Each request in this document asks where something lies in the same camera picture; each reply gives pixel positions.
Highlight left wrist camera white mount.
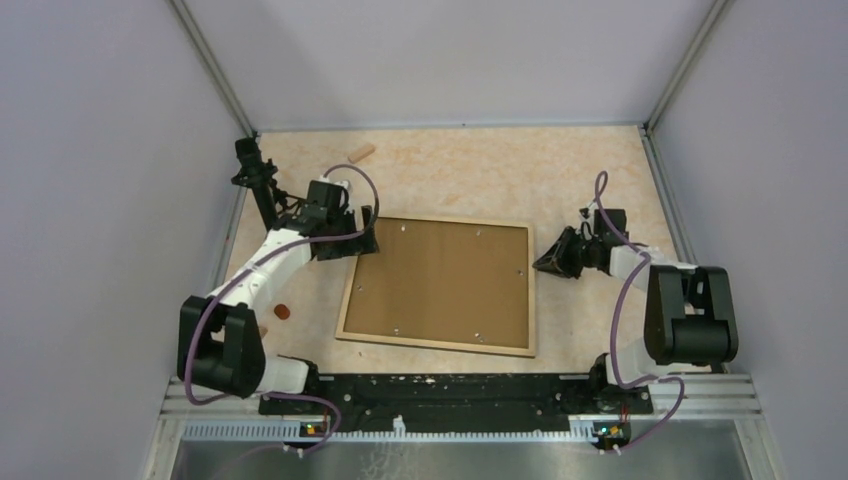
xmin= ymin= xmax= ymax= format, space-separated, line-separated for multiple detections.
xmin=318 ymin=175 xmax=351 ymax=190

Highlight brown cardboard backing board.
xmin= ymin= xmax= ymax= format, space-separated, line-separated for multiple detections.
xmin=344 ymin=218 xmax=531 ymax=350

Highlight small wooden cylinder block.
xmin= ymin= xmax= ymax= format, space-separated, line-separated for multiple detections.
xmin=347 ymin=143 xmax=376 ymax=164

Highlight black mini tripod orange tip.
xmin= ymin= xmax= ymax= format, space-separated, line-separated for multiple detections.
xmin=231 ymin=137 xmax=303 ymax=231

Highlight wooden picture frame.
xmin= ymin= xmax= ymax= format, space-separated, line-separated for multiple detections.
xmin=335 ymin=213 xmax=537 ymax=359

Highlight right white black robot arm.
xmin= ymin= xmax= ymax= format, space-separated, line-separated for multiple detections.
xmin=533 ymin=206 xmax=740 ymax=412

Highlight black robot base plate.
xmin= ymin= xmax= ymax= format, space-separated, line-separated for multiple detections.
xmin=258 ymin=373 xmax=654 ymax=433

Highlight white toothed cable duct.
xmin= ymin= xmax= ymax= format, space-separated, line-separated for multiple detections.
xmin=182 ymin=418 xmax=597 ymax=445

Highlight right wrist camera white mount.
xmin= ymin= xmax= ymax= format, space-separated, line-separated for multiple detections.
xmin=579 ymin=206 xmax=596 ymax=223

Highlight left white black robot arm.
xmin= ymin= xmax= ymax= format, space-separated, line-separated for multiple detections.
xmin=177 ymin=177 xmax=380 ymax=414

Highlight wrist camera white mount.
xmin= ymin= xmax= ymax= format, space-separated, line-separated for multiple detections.
xmin=318 ymin=175 xmax=351 ymax=190
xmin=579 ymin=206 xmax=596 ymax=223

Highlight small round brown disc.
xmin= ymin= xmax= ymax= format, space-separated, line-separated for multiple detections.
xmin=273 ymin=304 xmax=291 ymax=320

